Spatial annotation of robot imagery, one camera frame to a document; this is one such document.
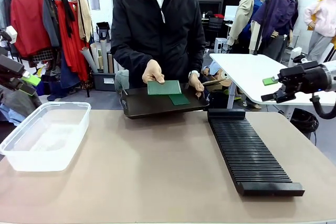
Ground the mannequin in purple jacket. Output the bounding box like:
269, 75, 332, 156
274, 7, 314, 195
251, 0, 300, 62

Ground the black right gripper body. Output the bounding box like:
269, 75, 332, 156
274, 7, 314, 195
277, 61, 330, 95

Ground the black office chair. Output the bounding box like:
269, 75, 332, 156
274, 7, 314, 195
206, 16, 224, 41

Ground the grey paper roll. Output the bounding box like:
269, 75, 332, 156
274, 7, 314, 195
80, 46, 99, 73

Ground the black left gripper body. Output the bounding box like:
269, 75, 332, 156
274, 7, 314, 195
0, 55, 26, 90

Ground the grey hanging garment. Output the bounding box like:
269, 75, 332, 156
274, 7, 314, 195
41, 0, 60, 48

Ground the person's right hand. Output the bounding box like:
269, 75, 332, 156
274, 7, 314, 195
142, 59, 165, 85

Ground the person's left hand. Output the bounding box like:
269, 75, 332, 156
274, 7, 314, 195
188, 73, 205, 98

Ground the clear plastic box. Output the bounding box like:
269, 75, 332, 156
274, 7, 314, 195
0, 101, 92, 172

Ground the person's right forearm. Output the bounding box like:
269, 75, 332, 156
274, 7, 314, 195
110, 39, 153, 78

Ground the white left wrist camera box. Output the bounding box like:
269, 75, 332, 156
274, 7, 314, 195
5, 26, 18, 45

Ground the beige paper roll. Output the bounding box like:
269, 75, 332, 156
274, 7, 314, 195
90, 42, 102, 70

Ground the person's left forearm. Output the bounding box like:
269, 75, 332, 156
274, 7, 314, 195
183, 42, 206, 75

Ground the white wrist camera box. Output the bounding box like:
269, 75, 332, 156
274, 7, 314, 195
290, 47, 308, 63
5, 26, 18, 45

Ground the black scarf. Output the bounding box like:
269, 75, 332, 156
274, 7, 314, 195
60, 0, 76, 37

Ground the mannequin in beige trench coat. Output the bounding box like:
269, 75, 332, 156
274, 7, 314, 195
227, 0, 266, 51

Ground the black stand pole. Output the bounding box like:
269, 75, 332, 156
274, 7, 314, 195
253, 0, 271, 56

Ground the red dress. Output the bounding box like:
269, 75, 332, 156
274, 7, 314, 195
55, 0, 89, 82

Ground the grey garment pile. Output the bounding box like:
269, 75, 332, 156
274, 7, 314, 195
0, 84, 43, 125

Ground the white computer case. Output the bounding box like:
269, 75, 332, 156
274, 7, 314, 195
214, 37, 228, 53

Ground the dark blue garment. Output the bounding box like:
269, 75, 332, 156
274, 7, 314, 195
47, 53, 81, 101

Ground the white side table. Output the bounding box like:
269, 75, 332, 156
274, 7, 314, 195
209, 52, 336, 109

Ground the cream tall paper roll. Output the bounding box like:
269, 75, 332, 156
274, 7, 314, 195
99, 39, 109, 74

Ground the black plastic tray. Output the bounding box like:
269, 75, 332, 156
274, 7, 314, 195
120, 86, 210, 119

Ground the mannequin in pink hoodie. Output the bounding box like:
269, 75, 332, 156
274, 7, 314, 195
303, 0, 336, 62

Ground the black white plaid bag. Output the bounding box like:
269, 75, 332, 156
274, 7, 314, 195
32, 48, 52, 63

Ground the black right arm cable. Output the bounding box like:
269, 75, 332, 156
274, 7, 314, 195
311, 93, 336, 120

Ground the black storage bin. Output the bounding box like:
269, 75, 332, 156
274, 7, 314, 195
91, 71, 117, 92

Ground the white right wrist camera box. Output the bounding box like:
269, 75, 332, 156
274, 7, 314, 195
290, 47, 308, 63

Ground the green PCB board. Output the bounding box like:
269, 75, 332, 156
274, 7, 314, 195
147, 80, 182, 95
168, 94, 191, 105

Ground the person in black jacket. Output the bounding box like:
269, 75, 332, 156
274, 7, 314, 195
110, 0, 206, 96

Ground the red jacket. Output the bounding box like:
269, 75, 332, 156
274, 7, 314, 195
10, 0, 52, 58

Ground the black slotted PCB rack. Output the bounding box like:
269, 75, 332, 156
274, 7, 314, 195
207, 109, 306, 197

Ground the black cable coil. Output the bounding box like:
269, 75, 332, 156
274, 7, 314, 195
290, 108, 320, 133

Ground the beige coat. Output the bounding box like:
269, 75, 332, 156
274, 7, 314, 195
77, 0, 93, 42

